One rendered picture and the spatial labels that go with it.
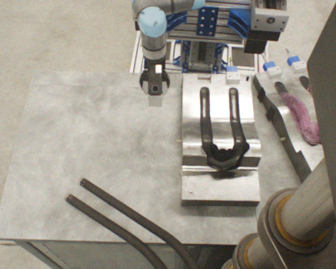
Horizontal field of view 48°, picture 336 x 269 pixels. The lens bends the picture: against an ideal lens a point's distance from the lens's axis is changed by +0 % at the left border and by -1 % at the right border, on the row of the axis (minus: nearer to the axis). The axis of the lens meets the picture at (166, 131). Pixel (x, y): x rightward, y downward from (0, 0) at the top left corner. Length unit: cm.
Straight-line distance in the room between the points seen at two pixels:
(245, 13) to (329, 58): 144
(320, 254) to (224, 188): 76
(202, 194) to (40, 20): 217
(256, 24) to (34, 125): 97
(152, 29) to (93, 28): 188
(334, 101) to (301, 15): 290
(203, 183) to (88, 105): 56
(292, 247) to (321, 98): 29
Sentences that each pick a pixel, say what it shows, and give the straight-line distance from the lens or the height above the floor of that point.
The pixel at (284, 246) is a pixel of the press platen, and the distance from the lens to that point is 56.
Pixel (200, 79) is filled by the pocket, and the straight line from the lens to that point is 152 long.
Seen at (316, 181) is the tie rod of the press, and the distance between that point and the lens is 44.
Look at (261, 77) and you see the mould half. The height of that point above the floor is 85.
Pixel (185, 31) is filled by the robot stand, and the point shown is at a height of 74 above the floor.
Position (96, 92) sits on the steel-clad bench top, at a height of 80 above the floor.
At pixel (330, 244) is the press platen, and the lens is 59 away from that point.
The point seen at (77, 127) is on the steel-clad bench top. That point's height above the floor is 80.
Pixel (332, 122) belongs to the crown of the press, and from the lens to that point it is 30.
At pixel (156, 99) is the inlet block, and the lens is 135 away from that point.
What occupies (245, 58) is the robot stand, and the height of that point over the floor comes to 21.
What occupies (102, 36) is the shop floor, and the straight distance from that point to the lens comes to 290.
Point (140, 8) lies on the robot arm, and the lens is 117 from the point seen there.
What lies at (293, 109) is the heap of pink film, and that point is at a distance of 146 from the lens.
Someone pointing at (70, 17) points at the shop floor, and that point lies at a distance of 308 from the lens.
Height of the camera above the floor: 207
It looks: 60 degrees down
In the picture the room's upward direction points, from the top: straight up
